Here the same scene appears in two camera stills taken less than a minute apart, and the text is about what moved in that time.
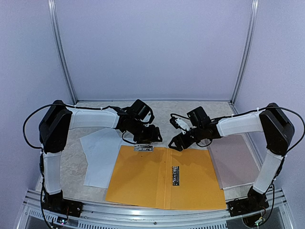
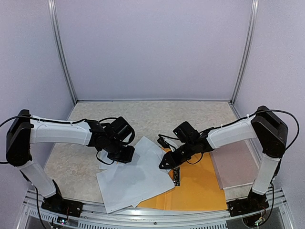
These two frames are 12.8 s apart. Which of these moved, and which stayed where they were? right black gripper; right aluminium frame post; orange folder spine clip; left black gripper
Moved: right black gripper; left black gripper
Stayed: orange folder spine clip; right aluminium frame post
